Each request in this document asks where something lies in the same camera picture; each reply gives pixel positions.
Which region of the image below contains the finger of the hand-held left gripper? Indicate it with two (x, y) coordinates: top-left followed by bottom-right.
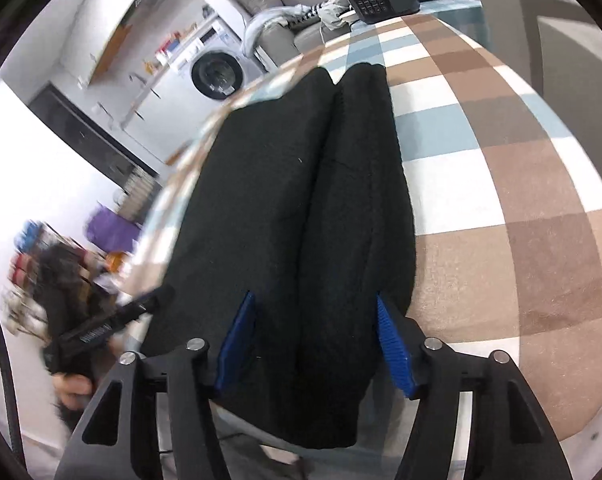
(117, 286), (176, 325)

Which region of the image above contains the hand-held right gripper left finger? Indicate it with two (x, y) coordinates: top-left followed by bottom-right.
(54, 290), (257, 480)

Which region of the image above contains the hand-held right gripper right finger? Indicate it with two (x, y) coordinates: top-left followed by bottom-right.
(376, 294), (564, 480)

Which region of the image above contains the black knit sweater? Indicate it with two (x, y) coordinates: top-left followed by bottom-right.
(144, 62), (417, 450)

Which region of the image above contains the person's left hand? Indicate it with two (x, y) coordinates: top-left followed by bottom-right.
(51, 372), (95, 411)

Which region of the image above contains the purple bag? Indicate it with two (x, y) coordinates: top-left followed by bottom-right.
(86, 207), (139, 253)

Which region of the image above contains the cluttered storage rack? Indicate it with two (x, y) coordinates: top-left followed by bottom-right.
(4, 220), (107, 341)

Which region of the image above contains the wicker basket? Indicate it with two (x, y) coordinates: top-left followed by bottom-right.
(115, 165), (162, 223)

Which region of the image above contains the black glass cabinet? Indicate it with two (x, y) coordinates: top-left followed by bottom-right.
(28, 85), (159, 186)

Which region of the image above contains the brown blue checkered blanket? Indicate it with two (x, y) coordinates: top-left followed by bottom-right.
(131, 10), (602, 441)

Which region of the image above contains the white kitchen base cabinet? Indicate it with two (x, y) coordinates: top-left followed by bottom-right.
(94, 60), (202, 133)

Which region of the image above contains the white washing machine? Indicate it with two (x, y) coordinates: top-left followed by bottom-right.
(181, 35), (262, 101)

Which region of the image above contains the grey sofa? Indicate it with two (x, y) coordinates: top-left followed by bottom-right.
(231, 0), (362, 71)

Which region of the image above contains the grey white cloth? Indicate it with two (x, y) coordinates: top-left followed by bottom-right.
(243, 4), (314, 56)

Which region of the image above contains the teal checked tablecloth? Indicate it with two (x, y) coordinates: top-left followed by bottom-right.
(416, 0), (484, 46)

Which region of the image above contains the low grey cabinet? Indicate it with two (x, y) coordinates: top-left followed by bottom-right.
(536, 15), (602, 111)

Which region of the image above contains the tall grey cabinet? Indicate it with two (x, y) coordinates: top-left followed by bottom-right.
(471, 0), (602, 101)

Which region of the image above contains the black cable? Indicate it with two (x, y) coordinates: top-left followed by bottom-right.
(0, 270), (24, 456)

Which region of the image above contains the white wall cabinet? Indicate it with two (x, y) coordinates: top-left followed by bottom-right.
(78, 0), (182, 83)

